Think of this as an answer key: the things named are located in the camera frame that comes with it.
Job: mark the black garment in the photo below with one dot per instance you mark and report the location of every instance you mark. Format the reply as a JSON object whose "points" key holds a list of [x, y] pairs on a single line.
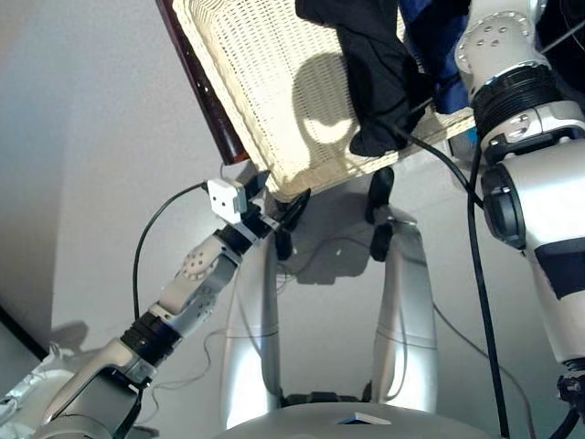
{"points": [[375, 78]]}

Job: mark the dark blue garment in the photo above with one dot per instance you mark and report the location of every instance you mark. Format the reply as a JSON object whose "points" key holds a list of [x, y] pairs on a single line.
{"points": [[439, 50]]}

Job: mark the pale woven basket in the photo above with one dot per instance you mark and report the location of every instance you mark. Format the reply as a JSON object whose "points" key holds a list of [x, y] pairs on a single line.
{"points": [[256, 91]]}

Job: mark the dark brown wooden stool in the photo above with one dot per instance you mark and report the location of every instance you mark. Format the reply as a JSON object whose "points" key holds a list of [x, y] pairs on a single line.
{"points": [[205, 91]]}

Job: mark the silver robot torso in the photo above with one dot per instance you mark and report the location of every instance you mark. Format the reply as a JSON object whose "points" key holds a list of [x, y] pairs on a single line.
{"points": [[356, 423]]}

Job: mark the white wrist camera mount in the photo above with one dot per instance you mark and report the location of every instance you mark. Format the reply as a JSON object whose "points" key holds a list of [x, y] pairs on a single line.
{"points": [[224, 199]]}

